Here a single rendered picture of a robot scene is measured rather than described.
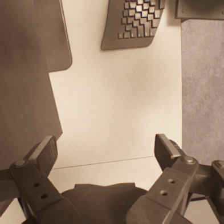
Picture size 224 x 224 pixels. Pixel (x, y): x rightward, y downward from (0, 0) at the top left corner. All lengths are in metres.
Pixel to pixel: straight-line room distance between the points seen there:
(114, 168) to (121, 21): 0.50
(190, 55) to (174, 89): 0.86
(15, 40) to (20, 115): 0.11
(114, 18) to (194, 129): 1.26
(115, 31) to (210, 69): 1.11
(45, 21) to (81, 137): 0.38
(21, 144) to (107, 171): 0.46
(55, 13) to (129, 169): 0.58
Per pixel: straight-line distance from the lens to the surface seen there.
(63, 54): 0.54
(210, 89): 1.55
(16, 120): 0.26
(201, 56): 1.47
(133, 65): 0.54
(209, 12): 0.57
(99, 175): 0.68
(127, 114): 0.57
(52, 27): 0.55
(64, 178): 0.71
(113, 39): 0.52
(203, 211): 1.85
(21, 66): 0.29
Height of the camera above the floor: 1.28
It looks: 72 degrees down
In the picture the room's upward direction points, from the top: 175 degrees clockwise
